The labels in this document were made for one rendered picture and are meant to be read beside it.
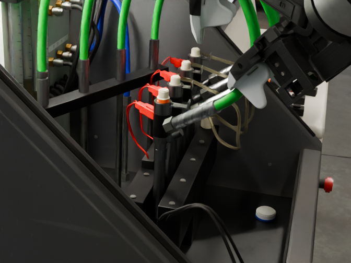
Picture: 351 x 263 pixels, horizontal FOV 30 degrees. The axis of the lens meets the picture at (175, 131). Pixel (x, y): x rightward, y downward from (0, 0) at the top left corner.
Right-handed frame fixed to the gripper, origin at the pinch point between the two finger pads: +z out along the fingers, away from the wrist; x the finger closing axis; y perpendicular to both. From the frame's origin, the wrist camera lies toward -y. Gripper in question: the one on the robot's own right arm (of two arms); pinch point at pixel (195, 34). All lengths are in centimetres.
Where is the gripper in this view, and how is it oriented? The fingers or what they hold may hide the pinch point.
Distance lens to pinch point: 96.6
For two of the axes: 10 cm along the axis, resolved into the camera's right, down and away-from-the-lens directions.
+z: -0.6, 9.1, 4.2
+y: 9.7, 1.5, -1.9
